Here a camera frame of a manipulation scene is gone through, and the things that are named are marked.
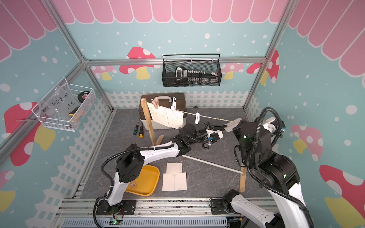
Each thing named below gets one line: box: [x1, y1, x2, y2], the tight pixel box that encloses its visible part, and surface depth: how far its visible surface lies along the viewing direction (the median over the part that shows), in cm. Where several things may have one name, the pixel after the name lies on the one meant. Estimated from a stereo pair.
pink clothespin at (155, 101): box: [152, 97, 159, 110], surface depth 62 cm
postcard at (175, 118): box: [165, 108, 184, 130], surface depth 66 cm
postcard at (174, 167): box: [166, 162, 183, 174], surface depth 90 cm
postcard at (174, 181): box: [162, 172, 187, 192], surface depth 85 cm
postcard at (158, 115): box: [146, 101, 169, 127], surface depth 68 cm
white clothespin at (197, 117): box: [194, 112, 201, 125], surface depth 61 cm
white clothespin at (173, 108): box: [170, 96, 177, 113], surface depth 61 cm
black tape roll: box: [77, 92, 90, 104], surface depth 82 cm
